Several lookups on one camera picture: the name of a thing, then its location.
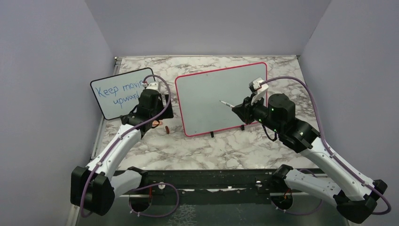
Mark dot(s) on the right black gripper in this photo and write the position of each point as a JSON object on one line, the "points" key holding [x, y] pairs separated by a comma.
{"points": [[244, 110]]}

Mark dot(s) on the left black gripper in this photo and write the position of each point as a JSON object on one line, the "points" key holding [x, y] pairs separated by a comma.
{"points": [[167, 114]]}

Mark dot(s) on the white marker pen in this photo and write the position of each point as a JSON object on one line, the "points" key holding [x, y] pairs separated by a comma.
{"points": [[227, 104]]}

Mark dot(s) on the red framed whiteboard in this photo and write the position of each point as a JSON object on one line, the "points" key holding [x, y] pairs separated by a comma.
{"points": [[202, 97]]}

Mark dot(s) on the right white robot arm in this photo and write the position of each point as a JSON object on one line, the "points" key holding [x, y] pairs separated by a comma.
{"points": [[354, 195]]}

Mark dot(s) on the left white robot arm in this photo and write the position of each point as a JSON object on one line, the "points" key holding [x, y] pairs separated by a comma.
{"points": [[109, 168]]}

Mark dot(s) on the black framed written whiteboard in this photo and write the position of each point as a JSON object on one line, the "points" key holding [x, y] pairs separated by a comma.
{"points": [[117, 95]]}

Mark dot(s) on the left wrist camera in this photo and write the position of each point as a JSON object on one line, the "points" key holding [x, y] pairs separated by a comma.
{"points": [[153, 85]]}

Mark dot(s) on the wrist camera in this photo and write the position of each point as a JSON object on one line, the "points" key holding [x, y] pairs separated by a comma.
{"points": [[153, 85], [258, 90]]}

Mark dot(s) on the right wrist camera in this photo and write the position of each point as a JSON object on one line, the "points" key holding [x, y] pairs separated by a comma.
{"points": [[258, 90]]}

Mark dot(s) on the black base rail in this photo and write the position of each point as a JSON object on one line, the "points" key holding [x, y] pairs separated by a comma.
{"points": [[192, 187]]}

